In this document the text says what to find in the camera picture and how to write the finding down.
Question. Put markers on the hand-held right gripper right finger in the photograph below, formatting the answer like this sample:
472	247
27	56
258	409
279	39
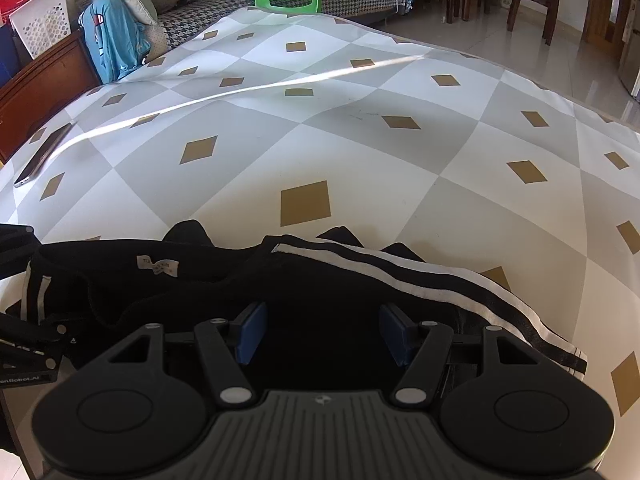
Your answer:
395	332

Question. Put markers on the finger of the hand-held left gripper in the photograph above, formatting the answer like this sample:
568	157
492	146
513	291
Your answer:
15	242
35	330

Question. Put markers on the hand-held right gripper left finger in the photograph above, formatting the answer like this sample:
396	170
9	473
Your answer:
252	332

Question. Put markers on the grey smartphone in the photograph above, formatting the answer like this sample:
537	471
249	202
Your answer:
42	157

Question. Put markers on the brown wooden cabinet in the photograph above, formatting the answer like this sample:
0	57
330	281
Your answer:
45	90

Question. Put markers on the diamond patterned tablecloth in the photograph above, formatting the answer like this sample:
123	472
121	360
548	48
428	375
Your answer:
350	160

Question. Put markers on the white perforated basket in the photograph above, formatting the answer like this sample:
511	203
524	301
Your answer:
42	25

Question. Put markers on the blue printed pyjama top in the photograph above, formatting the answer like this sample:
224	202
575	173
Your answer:
112	35

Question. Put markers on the houndstooth sofa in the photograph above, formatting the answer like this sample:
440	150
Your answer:
200	20

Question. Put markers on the wooden chair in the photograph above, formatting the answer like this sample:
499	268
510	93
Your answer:
530	0

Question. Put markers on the grey refrigerator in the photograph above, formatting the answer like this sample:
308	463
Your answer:
631	60

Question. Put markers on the wooden door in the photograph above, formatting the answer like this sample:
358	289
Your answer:
602	0

